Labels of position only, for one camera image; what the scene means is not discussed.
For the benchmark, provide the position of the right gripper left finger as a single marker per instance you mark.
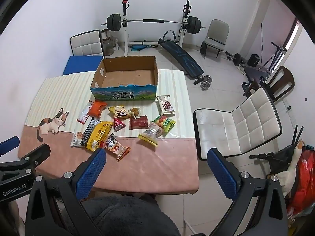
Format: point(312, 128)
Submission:
point(43, 215)

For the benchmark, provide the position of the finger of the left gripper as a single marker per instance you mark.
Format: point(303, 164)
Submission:
point(34, 158)
point(9, 145)

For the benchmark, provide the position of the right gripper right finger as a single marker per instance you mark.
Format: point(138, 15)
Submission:
point(269, 216)

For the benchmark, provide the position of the white cookie packet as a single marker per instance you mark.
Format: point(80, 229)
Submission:
point(77, 140)

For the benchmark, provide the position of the yellow black noodle packet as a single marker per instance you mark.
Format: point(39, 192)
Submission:
point(96, 133)

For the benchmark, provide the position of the orange snack packet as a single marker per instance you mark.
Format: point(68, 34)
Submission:
point(97, 108)

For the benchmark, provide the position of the orange panda snack bag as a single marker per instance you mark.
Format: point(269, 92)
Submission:
point(115, 147)

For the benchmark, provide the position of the yellow panda crisps bag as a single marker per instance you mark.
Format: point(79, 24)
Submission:
point(119, 112)

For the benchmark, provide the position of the yellow clear snack bag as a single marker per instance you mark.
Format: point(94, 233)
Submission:
point(151, 134)

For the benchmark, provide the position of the colourful candy bag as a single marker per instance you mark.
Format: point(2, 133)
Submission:
point(164, 122)

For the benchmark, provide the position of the white goose plush toy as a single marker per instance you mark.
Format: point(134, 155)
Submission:
point(287, 178)

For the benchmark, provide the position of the red bag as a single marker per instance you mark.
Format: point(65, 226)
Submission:
point(303, 197)

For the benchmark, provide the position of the red white flat sachet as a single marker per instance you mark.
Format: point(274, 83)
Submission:
point(83, 116)

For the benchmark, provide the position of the person's dark clothed lap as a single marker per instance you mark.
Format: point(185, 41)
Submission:
point(128, 215)

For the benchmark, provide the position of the white quilted chair right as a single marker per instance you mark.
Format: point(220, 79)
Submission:
point(252, 124)

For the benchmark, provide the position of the white quilted chair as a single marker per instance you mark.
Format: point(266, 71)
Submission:
point(252, 124)
point(88, 43)

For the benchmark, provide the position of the small red triangular packet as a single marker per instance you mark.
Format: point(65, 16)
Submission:
point(118, 125)

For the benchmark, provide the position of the blue seat cushion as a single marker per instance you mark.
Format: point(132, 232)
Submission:
point(81, 64)

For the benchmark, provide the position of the brown round pastry packet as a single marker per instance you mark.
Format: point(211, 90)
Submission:
point(135, 112)

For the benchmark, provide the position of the dark red snack packet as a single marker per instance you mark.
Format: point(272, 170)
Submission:
point(138, 123)

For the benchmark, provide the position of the cardboard milk box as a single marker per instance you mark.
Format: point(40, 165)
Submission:
point(126, 78)

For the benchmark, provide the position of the white quilted chair back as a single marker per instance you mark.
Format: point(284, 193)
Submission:
point(88, 43)

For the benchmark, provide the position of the dark wooden chair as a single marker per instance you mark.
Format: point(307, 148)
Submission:
point(277, 85)

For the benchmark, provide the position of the chrome dumbbell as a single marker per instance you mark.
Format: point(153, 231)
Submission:
point(204, 82)

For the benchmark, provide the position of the clear water jug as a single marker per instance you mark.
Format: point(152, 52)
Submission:
point(110, 43)

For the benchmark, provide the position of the black floor speaker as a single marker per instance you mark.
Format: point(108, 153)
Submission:
point(253, 60)

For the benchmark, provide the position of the small barbell on floor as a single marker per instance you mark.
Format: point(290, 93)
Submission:
point(236, 58)

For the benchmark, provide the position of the black sit-up bench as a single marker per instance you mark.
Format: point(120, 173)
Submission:
point(190, 66)

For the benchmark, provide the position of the grey padded chair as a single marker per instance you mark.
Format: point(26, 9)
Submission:
point(216, 37)

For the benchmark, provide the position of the barbell with black plates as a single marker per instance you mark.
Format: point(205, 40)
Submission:
point(114, 23)

